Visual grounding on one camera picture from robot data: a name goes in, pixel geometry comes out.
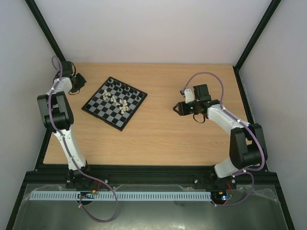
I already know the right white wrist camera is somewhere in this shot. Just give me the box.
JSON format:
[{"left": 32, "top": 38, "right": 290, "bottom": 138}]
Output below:
[{"left": 180, "top": 89, "right": 195, "bottom": 104}]

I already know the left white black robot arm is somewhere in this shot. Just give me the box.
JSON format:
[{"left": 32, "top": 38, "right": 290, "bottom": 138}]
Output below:
[{"left": 37, "top": 56, "right": 93, "bottom": 190}]

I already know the right black frame post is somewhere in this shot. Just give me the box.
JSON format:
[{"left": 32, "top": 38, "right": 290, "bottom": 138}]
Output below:
[{"left": 234, "top": 0, "right": 282, "bottom": 69}]

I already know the white slotted cable duct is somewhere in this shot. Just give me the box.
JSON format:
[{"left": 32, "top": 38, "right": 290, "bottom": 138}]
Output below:
[{"left": 29, "top": 191, "right": 212, "bottom": 202}]

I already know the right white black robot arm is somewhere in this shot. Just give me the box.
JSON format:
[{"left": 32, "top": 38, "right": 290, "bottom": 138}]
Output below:
[{"left": 173, "top": 84, "right": 267, "bottom": 188}]

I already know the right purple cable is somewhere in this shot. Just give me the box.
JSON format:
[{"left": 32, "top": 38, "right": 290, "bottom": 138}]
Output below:
[{"left": 183, "top": 71, "right": 268, "bottom": 207}]

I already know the black grey chessboard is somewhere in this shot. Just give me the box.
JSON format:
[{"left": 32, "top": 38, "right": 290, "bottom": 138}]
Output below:
[{"left": 82, "top": 77, "right": 147, "bottom": 131}]

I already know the purple cable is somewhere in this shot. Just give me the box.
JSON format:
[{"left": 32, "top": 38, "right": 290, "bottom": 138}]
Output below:
[
  {"left": 48, "top": 56, "right": 119, "bottom": 223},
  {"left": 183, "top": 71, "right": 268, "bottom": 207}
]

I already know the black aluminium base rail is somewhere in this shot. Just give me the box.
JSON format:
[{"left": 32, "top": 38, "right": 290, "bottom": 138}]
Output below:
[{"left": 22, "top": 164, "right": 279, "bottom": 191}]

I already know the left black frame post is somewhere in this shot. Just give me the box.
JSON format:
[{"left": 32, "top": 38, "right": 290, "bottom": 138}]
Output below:
[{"left": 25, "top": 0, "right": 66, "bottom": 61}]

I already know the black frame post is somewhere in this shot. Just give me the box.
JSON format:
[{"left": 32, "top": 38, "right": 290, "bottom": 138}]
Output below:
[
  {"left": 25, "top": 0, "right": 66, "bottom": 61},
  {"left": 234, "top": 0, "right": 282, "bottom": 69}
]

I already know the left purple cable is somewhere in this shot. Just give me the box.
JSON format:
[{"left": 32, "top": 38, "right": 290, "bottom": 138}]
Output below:
[{"left": 48, "top": 56, "right": 119, "bottom": 223}]

